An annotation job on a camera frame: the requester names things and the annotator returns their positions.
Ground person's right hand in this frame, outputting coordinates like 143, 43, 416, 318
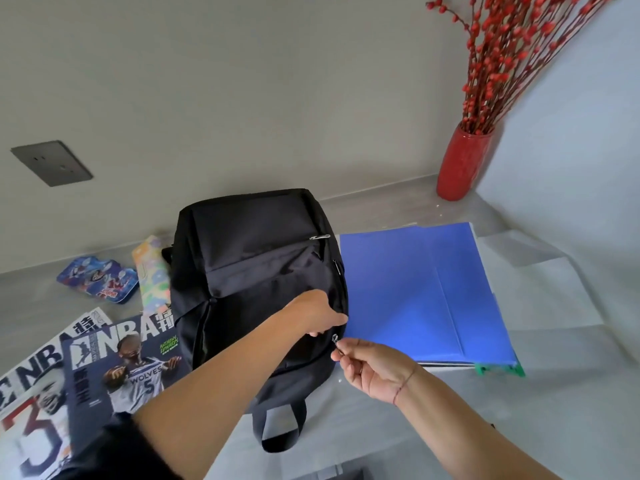
331, 337, 419, 407

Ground person's left hand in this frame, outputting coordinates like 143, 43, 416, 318
282, 289, 349, 341

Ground blue folder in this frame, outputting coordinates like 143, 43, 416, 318
339, 222, 519, 368

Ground black backpack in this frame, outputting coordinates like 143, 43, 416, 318
161, 188, 349, 455

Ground pastel colourful pencil pouch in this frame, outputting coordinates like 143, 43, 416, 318
131, 234, 173, 315

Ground dark blue basketball magazine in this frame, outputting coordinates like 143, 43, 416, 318
61, 310, 193, 445

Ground blue cartoon pencil tin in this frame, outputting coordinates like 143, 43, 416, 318
56, 254, 140, 305

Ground white basketball magazine red numeral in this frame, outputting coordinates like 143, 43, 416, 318
0, 307, 113, 480

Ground person's left forearm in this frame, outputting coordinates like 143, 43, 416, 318
131, 304, 309, 480

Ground person's right forearm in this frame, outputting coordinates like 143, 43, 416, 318
393, 364, 563, 480

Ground person's black top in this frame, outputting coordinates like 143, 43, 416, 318
55, 412, 183, 480

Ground red vase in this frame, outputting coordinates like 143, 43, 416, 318
436, 122, 496, 202

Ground red berry branches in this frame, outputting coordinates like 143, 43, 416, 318
425, 0, 621, 137

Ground red string bracelet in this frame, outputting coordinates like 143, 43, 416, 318
392, 364, 419, 407

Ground grey wall socket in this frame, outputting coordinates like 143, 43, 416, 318
9, 139, 95, 188

